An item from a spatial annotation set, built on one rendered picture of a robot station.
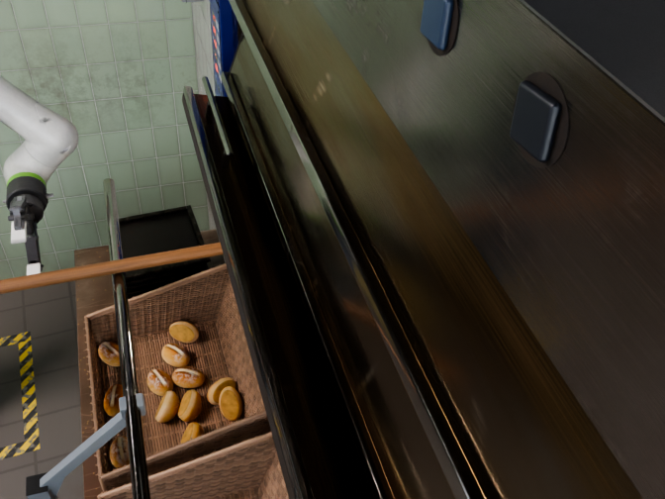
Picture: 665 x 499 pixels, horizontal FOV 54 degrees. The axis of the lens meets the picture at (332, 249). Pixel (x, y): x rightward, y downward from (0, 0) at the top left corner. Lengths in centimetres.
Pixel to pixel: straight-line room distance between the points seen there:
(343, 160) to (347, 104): 8
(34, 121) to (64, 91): 96
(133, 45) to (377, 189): 194
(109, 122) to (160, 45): 39
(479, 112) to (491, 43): 6
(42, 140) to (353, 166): 108
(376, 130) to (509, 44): 34
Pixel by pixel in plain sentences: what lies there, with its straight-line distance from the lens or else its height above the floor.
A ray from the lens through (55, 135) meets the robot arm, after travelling 179.
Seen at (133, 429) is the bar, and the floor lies 117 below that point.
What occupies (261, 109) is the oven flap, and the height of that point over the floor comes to 152.
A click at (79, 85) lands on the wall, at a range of 272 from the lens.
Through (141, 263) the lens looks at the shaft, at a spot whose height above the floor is 120.
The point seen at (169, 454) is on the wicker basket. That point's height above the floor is 76.
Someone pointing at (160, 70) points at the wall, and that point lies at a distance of 271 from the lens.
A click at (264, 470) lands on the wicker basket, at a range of 182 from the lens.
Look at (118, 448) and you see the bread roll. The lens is 193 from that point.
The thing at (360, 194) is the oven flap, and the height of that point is 176.
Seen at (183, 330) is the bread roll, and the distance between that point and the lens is 214.
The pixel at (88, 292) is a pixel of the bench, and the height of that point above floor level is 58.
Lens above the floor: 228
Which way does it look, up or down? 43 degrees down
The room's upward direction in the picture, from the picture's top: 5 degrees clockwise
